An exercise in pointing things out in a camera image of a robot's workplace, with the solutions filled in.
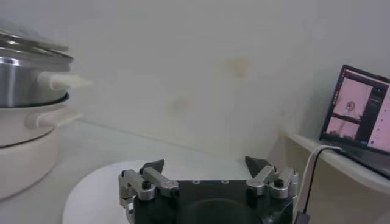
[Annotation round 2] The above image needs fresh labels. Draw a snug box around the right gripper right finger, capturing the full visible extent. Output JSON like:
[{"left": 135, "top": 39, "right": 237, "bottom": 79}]
[{"left": 245, "top": 155, "right": 299, "bottom": 200}]

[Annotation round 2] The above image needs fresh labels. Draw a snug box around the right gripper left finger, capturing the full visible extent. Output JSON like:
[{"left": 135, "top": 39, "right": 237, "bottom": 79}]
[{"left": 118, "top": 159, "right": 180, "bottom": 201}]

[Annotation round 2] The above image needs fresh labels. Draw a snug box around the glass lid with cream handle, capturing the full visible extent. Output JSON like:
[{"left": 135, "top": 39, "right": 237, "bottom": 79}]
[{"left": 0, "top": 19, "right": 74, "bottom": 64}]

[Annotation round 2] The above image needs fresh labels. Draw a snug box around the perforated steel steamer basket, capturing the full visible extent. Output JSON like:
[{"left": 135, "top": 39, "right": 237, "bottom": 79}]
[{"left": 0, "top": 56, "right": 92, "bottom": 109}]

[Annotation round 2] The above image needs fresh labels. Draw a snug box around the round white plate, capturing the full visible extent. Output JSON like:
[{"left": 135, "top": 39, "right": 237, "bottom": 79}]
[{"left": 62, "top": 159, "right": 254, "bottom": 224}]

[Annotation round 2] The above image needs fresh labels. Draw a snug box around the cream electric cooker base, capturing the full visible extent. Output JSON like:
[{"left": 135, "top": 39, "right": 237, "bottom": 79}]
[{"left": 0, "top": 102, "right": 83, "bottom": 201}]

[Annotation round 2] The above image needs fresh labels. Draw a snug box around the white and black charger cable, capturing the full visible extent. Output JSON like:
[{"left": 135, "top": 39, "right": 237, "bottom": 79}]
[{"left": 293, "top": 145, "right": 343, "bottom": 224}]

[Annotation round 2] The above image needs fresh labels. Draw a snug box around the laptop with white charger cable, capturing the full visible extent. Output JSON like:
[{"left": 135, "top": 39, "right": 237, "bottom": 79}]
[{"left": 319, "top": 63, "right": 390, "bottom": 180}]

